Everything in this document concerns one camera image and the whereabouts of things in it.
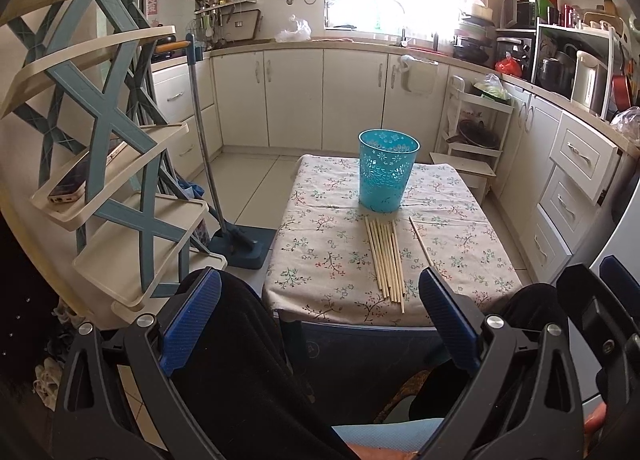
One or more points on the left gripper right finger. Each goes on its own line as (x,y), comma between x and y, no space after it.
(523,399)

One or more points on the teal perforated plastic basket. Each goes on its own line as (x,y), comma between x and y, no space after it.
(386,160)

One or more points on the floral tablecloth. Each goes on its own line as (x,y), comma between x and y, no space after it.
(335,261)

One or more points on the red plastic bag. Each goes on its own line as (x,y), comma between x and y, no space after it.
(509,66)

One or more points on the cream teal shelf rack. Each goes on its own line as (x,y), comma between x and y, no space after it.
(74,75)

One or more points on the wooden chopstick bundle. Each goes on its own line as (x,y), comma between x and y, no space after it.
(386,260)

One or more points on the wall utensil rack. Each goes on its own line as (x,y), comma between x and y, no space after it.
(219,23)

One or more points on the white plastic bag on counter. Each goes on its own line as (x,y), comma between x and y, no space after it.
(296,30)

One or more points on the kitchen faucet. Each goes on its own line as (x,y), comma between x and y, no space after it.
(402,38)

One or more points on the white tiered kitchen cart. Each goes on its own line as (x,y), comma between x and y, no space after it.
(479,98)

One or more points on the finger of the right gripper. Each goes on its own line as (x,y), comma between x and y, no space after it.
(623,285)
(607,327)

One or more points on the small white step stool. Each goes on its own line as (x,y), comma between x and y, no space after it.
(477,175)

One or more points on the smartphone on shelf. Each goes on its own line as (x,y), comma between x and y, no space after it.
(73,184)

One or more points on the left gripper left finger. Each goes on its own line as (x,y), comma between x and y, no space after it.
(92,418)

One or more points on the white hanging trash bin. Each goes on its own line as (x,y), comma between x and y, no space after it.
(418,76)

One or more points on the wooden chopstick apart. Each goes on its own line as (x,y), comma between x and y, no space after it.
(423,247)

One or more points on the black pan in cart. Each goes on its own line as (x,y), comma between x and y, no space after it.
(475,134)

